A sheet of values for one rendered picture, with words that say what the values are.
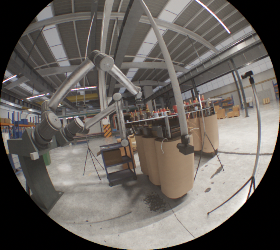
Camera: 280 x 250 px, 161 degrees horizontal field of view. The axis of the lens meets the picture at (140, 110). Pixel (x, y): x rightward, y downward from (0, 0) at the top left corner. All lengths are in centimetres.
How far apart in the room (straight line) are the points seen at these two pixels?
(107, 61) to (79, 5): 892
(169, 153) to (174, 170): 23
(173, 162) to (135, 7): 397
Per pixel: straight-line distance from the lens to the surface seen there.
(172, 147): 113
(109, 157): 217
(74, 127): 168
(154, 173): 173
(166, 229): 151
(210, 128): 269
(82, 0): 941
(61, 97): 120
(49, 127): 107
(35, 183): 210
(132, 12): 384
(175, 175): 130
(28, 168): 199
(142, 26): 1115
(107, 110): 180
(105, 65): 92
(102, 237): 161
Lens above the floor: 136
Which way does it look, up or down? 6 degrees up
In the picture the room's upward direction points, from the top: 9 degrees counter-clockwise
